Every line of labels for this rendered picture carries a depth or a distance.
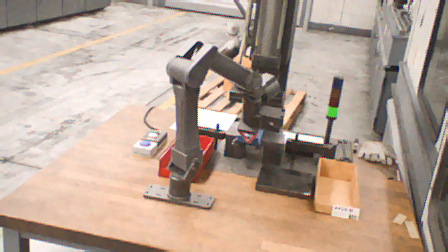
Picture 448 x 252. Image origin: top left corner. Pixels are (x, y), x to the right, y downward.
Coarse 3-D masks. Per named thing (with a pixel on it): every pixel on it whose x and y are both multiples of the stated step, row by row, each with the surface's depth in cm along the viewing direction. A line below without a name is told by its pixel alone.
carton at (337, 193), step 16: (320, 160) 168; (336, 160) 169; (320, 176) 171; (336, 176) 170; (352, 176) 168; (320, 192) 160; (336, 192) 161; (352, 192) 160; (320, 208) 148; (336, 208) 147; (352, 208) 146
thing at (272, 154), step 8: (240, 144) 177; (248, 144) 176; (264, 144) 175; (224, 152) 179; (232, 152) 178; (240, 152) 178; (264, 152) 176; (272, 152) 175; (280, 152) 175; (264, 160) 177; (272, 160) 176; (280, 160) 176
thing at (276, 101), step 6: (258, 72) 184; (264, 72) 169; (270, 72) 170; (276, 78) 177; (234, 90) 172; (234, 96) 172; (240, 96) 171; (276, 96) 171; (282, 96) 171; (240, 102) 172; (264, 102) 170; (270, 102) 170; (276, 102) 169; (282, 102) 172
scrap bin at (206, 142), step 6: (204, 138) 179; (210, 138) 179; (204, 144) 180; (210, 144) 173; (168, 150) 165; (204, 150) 181; (210, 150) 175; (162, 156) 160; (168, 156) 166; (204, 156) 166; (210, 156) 177; (162, 162) 160; (168, 162) 168; (204, 162) 168; (162, 168) 159; (162, 174) 159; (168, 174) 159; (198, 174) 161; (192, 180) 158
